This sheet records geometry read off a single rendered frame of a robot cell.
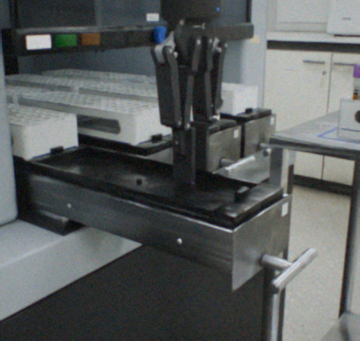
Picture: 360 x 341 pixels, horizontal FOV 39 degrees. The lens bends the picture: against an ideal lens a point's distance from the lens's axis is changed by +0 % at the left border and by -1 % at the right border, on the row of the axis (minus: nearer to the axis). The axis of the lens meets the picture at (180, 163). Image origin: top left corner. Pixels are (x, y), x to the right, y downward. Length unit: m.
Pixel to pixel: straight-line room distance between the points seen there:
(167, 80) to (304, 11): 3.13
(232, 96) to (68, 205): 0.49
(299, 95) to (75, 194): 2.48
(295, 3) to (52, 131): 3.08
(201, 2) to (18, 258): 0.37
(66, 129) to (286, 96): 2.39
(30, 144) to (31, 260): 0.18
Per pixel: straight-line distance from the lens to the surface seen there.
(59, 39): 0.71
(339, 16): 2.94
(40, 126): 0.75
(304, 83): 3.02
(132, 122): 0.79
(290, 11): 3.74
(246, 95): 1.07
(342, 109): 0.86
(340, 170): 3.03
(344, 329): 1.35
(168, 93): 0.59
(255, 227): 0.55
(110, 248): 0.75
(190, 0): 0.59
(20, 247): 0.67
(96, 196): 0.62
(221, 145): 0.94
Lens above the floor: 1.01
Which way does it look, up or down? 16 degrees down
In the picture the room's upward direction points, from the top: straight up
